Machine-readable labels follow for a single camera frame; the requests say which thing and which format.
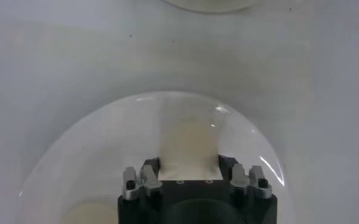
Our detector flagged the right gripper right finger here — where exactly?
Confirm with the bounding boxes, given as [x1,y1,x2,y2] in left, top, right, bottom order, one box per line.
[218,155,273,200]

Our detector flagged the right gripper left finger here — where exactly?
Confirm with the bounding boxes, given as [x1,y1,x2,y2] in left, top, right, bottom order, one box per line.
[123,156,163,201]

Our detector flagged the cream electric cooker pot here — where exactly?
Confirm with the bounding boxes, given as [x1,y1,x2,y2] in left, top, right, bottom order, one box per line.
[163,0,261,13]

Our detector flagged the round white plate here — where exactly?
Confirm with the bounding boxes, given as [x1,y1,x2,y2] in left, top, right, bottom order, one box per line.
[16,90,294,224]

